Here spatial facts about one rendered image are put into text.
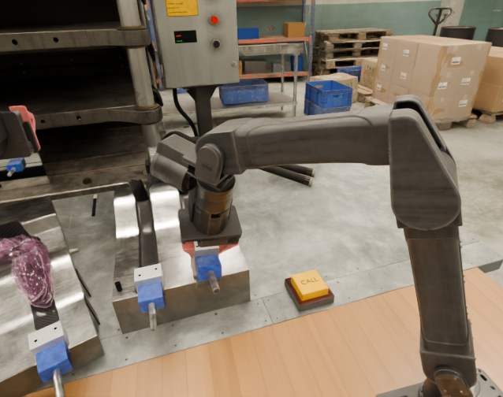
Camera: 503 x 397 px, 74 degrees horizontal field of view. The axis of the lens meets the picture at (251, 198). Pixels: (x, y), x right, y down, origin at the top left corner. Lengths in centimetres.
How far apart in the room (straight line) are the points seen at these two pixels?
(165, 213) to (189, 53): 71
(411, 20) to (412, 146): 803
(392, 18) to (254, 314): 773
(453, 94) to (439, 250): 409
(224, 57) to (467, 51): 337
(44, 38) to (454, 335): 129
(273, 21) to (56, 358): 703
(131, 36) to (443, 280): 106
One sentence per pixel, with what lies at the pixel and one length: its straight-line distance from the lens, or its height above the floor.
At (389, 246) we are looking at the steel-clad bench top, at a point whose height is 80.
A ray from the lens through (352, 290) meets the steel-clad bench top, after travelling 78.
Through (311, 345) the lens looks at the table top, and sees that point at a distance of 68.
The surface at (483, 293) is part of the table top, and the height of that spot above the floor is 80.
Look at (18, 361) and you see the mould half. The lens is 71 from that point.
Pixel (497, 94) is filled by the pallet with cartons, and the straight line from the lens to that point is 500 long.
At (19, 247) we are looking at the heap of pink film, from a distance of 90.
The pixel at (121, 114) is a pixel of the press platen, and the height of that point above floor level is 102.
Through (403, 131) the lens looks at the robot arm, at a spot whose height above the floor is 124.
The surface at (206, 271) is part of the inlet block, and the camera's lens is 61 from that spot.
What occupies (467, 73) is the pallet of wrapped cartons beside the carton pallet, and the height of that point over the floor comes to 63.
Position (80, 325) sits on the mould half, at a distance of 71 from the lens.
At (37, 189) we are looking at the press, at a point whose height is 79.
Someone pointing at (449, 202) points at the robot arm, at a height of 117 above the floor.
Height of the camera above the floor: 135
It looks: 30 degrees down
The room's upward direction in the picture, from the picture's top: 2 degrees counter-clockwise
